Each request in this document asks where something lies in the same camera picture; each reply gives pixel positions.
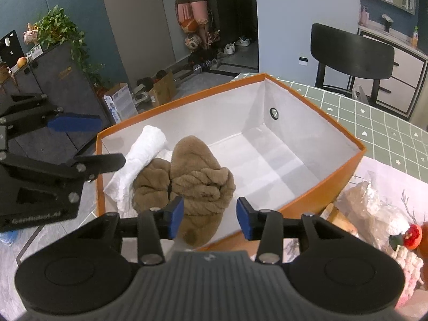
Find white drawer cabinet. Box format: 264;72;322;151
357;27;428;119

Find black wooden chair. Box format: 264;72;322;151
310;23;396;99

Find small toy figure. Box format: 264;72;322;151
23;23;38;44

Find clear plastic bag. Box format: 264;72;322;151
334;170;415;251

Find metal dumbbell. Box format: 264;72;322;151
192;58;219;74

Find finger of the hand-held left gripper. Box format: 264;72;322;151
0;93;102;141
0;153;127;183

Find blue white carton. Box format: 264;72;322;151
104;83;139;124

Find red orange pompom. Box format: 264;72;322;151
403;223;423;250

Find pink white knitted hat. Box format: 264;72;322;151
389;224;428;308

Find hanging net bags of balls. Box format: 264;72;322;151
175;0;215;52

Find brown fluffy slipper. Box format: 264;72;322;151
170;136;236;245
133;159;173;213

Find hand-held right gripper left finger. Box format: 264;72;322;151
80;196;185;267

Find green trailing plant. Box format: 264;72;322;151
33;5;104;91

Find orange storage box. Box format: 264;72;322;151
96;72;367;251

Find tall black cabinet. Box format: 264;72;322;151
204;0;258;45

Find black board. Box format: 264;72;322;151
0;30;26;69

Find dark grey cabinet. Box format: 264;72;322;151
0;42;112;161

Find white rolled towel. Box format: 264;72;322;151
103;125;174;215

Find brown cardboard box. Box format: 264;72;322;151
148;70;177;108

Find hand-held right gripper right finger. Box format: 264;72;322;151
236;197;338;264

